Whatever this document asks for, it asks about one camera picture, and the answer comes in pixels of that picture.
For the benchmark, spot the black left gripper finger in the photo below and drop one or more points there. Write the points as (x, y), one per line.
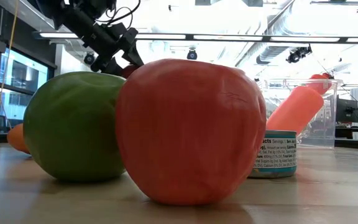
(107, 67)
(132, 46)

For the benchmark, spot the neon orange plastic bottle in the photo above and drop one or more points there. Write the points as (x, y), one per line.
(294, 109)

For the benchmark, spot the teal label tin can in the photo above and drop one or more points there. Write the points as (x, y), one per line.
(278, 155)

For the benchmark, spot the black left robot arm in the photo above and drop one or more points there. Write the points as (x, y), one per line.
(70, 15)

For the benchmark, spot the black ceiling light track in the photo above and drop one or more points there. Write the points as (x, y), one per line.
(189, 37)

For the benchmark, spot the green apple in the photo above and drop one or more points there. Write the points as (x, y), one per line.
(73, 130)

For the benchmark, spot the red apple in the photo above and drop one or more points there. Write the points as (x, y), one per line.
(188, 133)

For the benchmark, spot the black ceiling mounted device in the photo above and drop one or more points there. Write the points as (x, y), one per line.
(297, 54)

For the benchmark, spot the clear plastic bin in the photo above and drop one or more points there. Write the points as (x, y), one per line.
(328, 130)

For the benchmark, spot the black monitor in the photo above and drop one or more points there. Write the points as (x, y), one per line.
(346, 110)

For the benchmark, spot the black hanging camera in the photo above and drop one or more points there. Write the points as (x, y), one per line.
(89, 58)
(192, 55)

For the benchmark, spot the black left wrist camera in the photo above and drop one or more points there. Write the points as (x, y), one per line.
(117, 31)

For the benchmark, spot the black aluminium frame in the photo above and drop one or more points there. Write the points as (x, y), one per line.
(353, 144)

